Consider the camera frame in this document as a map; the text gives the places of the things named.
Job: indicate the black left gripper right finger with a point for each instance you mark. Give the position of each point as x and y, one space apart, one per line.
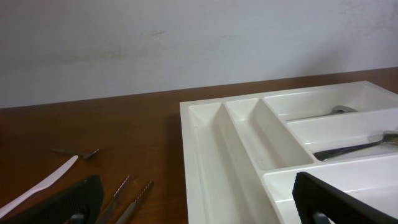
319 202

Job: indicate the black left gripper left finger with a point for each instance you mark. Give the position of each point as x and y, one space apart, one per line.
80 203

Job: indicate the steel fork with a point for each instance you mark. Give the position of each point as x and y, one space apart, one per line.
309 112

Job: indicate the steel tongs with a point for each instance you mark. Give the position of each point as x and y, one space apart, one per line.
119 202

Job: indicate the dark small teaspoon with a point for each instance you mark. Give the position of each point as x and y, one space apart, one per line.
83 155

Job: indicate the pink plastic knife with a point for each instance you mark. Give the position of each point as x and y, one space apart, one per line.
47 182

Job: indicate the white cutlery tray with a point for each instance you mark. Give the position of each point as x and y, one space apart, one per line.
241 159

